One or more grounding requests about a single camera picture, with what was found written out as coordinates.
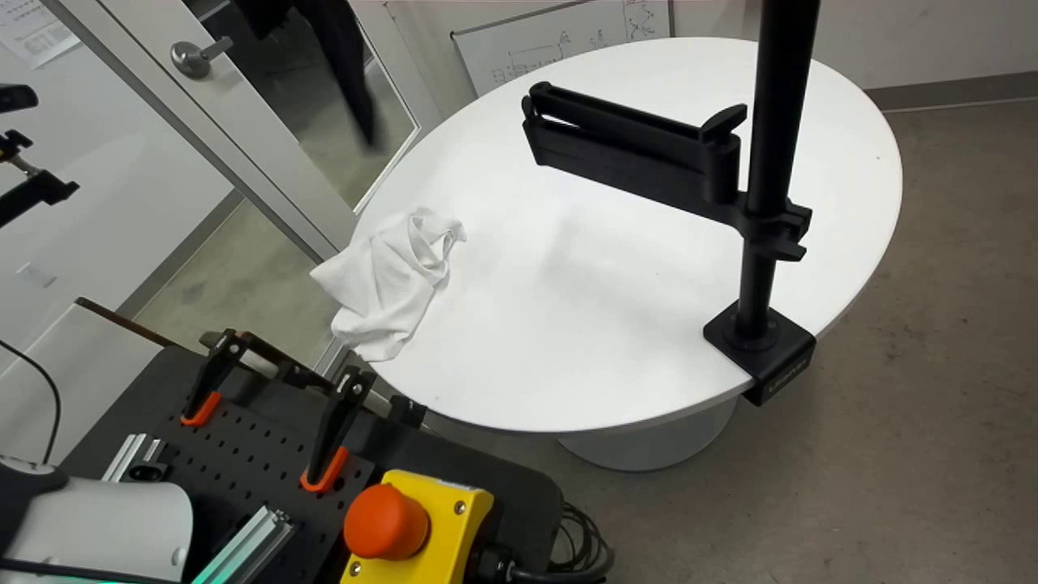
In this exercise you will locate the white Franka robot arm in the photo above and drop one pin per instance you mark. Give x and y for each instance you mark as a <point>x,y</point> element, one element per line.
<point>99,522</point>

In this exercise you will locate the white cloth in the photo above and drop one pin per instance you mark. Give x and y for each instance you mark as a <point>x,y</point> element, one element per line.
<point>389,280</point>

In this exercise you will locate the yellow emergency stop red button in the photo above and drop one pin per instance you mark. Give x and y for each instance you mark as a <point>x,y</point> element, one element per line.
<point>454,519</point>

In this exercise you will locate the whiteboard with drawings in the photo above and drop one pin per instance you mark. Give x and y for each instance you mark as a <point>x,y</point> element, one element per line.
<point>540,42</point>

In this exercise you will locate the person legs black trousers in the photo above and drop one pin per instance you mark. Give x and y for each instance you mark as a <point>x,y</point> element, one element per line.
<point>341,53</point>

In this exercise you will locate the white framed glass door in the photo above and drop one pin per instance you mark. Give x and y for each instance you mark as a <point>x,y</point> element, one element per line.
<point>248,150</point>

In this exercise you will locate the black perforated mounting board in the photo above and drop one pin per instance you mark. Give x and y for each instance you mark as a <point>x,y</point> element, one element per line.
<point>248,456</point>

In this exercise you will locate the black clamp-on stand pole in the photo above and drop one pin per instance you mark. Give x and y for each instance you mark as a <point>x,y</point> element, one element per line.
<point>783,107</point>

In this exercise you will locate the long aluminium extrusion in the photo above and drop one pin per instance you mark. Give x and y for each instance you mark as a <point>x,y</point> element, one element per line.
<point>245,545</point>

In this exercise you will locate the short aluminium extrusion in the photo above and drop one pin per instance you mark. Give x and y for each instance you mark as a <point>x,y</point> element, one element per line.
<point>127,456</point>

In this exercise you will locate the white round table pedestal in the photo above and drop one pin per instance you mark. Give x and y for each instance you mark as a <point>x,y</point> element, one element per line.
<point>651,446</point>

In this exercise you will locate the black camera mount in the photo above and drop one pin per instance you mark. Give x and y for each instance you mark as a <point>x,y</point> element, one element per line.
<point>35,191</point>

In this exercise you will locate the paper sheet on wall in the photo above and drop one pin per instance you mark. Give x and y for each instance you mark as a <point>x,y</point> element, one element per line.
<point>34,33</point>

